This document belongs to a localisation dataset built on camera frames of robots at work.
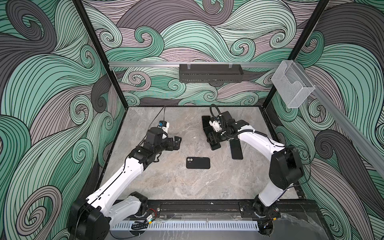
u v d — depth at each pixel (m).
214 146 0.87
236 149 0.97
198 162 0.90
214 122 0.81
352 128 0.57
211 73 0.95
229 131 0.63
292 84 0.79
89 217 0.37
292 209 0.74
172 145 0.68
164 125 0.68
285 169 0.46
